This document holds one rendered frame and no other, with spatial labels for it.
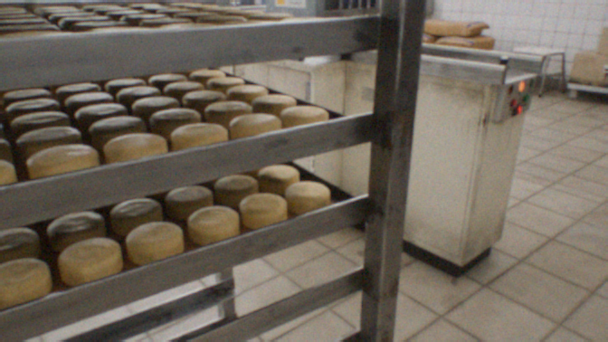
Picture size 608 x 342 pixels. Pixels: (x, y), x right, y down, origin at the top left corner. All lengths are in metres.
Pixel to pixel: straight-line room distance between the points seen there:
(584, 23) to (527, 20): 0.61
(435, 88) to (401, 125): 1.45
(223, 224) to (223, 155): 0.09
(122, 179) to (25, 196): 0.06
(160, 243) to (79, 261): 0.07
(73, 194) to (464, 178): 1.68
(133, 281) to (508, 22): 6.13
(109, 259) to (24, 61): 0.18
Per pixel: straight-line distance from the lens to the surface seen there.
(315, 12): 2.03
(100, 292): 0.40
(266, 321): 0.50
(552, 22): 6.16
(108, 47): 0.34
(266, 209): 0.48
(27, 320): 0.40
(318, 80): 2.08
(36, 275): 0.44
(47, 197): 0.36
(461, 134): 1.88
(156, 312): 0.97
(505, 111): 1.88
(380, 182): 0.48
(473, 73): 1.83
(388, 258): 0.52
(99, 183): 0.36
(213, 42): 0.37
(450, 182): 1.96
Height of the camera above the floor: 1.19
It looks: 23 degrees down
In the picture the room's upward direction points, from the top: straight up
